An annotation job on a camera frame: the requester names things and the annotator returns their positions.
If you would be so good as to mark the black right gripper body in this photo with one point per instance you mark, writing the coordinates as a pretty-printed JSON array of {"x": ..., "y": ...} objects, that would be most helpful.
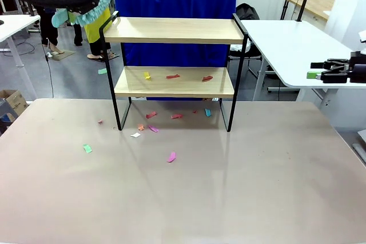
[{"x": 358, "y": 67}]

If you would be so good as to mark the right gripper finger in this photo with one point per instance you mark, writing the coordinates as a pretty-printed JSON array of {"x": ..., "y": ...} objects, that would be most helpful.
[
  {"x": 334, "y": 64},
  {"x": 334, "y": 77}
]

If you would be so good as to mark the teal microfiber duster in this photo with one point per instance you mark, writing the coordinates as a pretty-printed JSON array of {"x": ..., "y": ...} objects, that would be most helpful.
[{"x": 88, "y": 16}]

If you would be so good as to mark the two-tier wood metal shelf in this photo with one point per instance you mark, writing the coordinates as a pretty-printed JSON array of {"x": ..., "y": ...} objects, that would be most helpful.
[{"x": 171, "y": 36}]

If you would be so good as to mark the person in black clothes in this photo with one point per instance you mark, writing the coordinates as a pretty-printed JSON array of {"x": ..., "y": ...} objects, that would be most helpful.
[{"x": 50, "y": 27}]

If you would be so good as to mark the large white table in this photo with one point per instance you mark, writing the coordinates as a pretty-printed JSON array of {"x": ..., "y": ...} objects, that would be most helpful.
[{"x": 286, "y": 44}]

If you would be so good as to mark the wooden background table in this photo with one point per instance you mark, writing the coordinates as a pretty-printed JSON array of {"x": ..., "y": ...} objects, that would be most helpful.
[{"x": 314, "y": 5}]

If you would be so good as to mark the person in yellow apron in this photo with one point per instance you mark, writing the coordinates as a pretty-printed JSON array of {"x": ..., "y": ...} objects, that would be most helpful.
[{"x": 94, "y": 34}]

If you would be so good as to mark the small white desk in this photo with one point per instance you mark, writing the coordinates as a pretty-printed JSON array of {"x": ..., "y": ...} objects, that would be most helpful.
[{"x": 17, "y": 25}]

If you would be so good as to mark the brown floor mat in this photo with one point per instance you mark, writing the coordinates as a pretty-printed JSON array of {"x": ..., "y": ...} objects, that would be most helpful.
[{"x": 64, "y": 55}]

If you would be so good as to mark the white plastic bag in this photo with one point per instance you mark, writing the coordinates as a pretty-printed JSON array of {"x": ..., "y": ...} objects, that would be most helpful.
[{"x": 238, "y": 47}]

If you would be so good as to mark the long green paper scrap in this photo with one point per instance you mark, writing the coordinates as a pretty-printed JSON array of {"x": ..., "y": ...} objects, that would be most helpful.
[{"x": 102, "y": 71}]

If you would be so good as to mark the black chair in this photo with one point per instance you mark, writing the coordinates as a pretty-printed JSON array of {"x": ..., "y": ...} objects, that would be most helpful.
[{"x": 246, "y": 12}]

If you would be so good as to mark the yellow paper scrap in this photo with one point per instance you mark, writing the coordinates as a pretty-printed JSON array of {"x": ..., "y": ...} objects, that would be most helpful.
[{"x": 147, "y": 75}]

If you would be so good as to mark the cardboard box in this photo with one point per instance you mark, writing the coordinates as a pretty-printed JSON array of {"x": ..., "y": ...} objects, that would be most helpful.
[{"x": 15, "y": 101}]

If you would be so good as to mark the teal paper scrap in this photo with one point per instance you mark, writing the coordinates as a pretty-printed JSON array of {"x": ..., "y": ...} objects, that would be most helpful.
[{"x": 207, "y": 112}]

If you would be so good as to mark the orange paper scrap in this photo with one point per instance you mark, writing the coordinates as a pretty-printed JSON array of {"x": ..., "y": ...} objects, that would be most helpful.
[{"x": 140, "y": 127}]

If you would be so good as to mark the white paper scrap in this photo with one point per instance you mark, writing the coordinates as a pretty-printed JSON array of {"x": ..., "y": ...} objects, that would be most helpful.
[{"x": 135, "y": 135}]

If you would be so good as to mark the magenta paper scrap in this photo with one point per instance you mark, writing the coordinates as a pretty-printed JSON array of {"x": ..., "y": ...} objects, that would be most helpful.
[{"x": 153, "y": 128}]

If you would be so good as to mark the large pink paper scrap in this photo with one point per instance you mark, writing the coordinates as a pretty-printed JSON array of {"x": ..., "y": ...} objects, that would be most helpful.
[{"x": 171, "y": 157}]

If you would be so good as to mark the grey metal mounting rail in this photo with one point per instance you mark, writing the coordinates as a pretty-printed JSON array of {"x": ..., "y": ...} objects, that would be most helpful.
[{"x": 361, "y": 147}]

